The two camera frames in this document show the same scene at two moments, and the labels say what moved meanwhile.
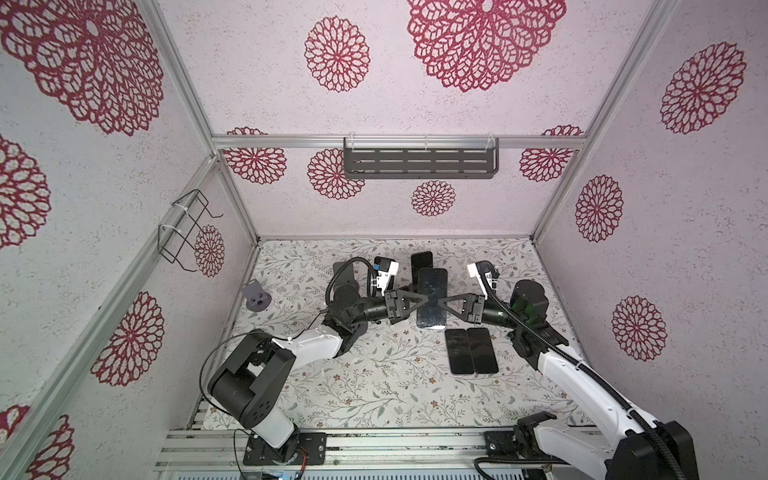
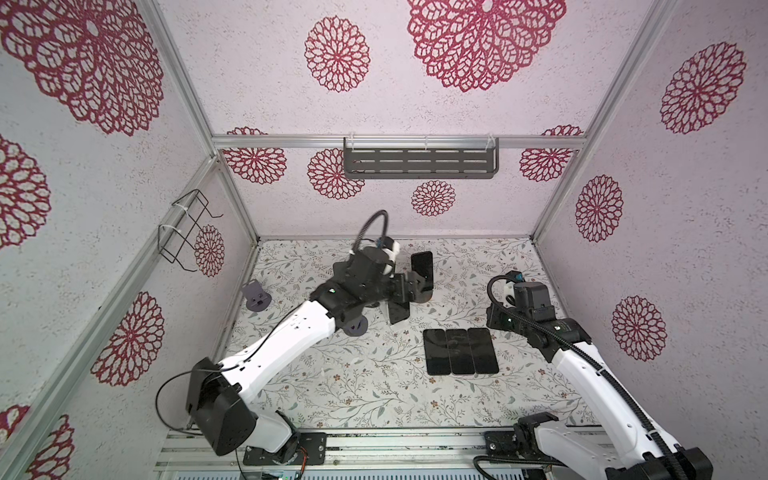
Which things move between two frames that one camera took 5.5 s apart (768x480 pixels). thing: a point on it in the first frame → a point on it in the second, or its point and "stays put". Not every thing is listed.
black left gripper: x=401 y=313 → x=408 y=292
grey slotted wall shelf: x=421 y=158 stays put
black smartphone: x=433 y=283 → x=436 y=351
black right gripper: x=473 y=310 → x=491 y=319
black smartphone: x=419 y=260 stays put
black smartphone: x=483 y=351 stays put
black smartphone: x=458 y=349 stays put
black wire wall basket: x=176 y=241 stays put
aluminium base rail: x=215 y=454 stays put
